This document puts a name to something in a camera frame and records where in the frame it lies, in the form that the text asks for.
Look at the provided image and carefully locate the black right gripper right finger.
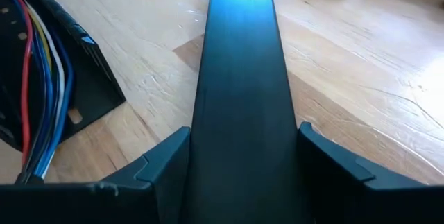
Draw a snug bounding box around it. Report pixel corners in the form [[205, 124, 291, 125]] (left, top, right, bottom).
[[297, 121, 444, 224]]

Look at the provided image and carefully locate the yellow cable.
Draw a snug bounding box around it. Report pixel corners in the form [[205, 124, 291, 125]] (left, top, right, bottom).
[[28, 10, 53, 74]]

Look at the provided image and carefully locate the white cable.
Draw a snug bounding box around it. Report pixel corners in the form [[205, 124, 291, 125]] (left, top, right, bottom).
[[23, 1, 67, 179]]

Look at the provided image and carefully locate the black cable duct lid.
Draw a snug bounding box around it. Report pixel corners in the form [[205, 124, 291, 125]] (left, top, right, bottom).
[[179, 0, 313, 224]]

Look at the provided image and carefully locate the black cable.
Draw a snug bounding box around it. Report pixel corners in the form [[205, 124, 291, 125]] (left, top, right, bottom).
[[14, 105, 46, 186]]

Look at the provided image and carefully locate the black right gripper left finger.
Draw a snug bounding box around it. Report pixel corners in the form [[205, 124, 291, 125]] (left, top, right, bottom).
[[0, 126, 191, 224]]

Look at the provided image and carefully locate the red cable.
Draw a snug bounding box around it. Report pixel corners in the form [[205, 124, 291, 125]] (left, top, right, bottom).
[[13, 0, 35, 166]]

